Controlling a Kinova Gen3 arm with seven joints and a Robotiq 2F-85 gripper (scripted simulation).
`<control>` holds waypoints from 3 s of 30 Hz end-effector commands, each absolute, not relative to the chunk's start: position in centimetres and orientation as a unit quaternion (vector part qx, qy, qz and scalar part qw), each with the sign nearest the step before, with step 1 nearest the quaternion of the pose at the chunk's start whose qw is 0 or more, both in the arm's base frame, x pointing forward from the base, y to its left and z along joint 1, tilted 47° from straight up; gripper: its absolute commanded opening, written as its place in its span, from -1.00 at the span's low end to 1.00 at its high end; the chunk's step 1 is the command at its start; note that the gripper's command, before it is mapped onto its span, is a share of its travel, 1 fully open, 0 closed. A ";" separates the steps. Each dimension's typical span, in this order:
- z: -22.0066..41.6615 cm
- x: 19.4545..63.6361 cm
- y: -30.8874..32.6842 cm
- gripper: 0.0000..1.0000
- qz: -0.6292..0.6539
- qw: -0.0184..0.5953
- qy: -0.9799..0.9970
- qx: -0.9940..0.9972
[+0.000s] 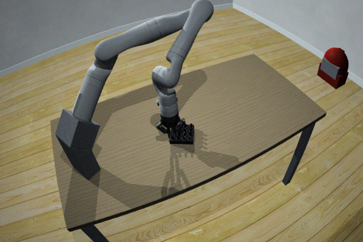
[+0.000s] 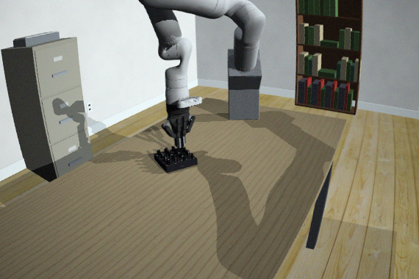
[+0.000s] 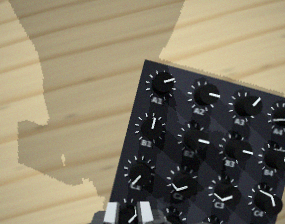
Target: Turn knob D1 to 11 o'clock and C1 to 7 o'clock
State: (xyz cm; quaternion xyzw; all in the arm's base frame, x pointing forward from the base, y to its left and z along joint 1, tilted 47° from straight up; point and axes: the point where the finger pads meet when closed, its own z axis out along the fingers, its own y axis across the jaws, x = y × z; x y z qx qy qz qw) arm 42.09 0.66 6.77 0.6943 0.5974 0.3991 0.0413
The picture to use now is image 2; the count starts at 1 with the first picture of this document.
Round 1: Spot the black knob box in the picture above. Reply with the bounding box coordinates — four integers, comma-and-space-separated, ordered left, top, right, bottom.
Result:
154, 146, 198, 173

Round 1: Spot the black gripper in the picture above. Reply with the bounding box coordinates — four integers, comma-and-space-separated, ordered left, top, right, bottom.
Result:
161, 104, 196, 148

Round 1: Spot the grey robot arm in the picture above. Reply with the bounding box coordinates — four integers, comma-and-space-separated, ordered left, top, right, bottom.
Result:
138, 0, 265, 108

